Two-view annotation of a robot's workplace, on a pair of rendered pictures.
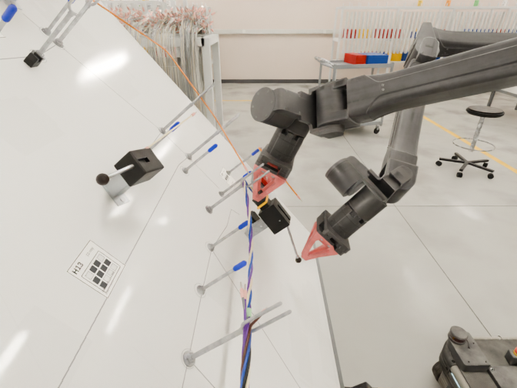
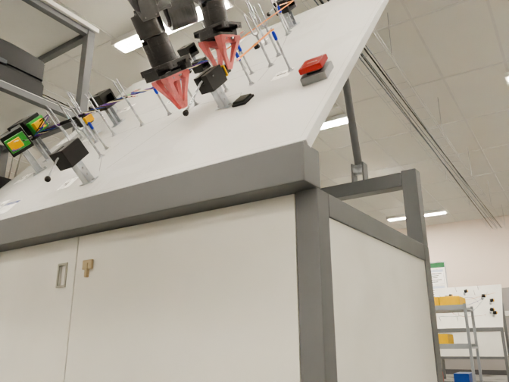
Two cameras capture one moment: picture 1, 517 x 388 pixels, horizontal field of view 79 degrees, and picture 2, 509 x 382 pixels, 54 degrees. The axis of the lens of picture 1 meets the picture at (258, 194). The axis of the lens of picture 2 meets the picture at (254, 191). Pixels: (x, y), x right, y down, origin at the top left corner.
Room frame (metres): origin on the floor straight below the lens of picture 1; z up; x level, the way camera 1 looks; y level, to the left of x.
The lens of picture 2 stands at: (1.18, -0.82, 0.56)
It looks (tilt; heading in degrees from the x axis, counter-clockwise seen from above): 18 degrees up; 123
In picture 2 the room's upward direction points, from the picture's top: straight up
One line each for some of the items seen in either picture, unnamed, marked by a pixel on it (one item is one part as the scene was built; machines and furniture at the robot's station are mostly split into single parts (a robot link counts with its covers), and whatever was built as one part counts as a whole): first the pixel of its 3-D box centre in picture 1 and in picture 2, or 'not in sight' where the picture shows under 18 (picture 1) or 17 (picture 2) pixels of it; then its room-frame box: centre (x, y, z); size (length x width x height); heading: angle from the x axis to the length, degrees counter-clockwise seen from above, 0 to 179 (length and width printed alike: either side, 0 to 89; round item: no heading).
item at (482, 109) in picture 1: (477, 141); not in sight; (3.25, -2.36, 0.34); 0.58 x 0.55 x 0.69; 121
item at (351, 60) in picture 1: (347, 95); not in sight; (4.65, -1.28, 0.54); 0.99 x 0.50 x 1.08; 102
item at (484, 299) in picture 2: not in sight; (469, 330); (-0.58, 9.04, 0.83); 1.18 x 0.72 x 1.65; 0
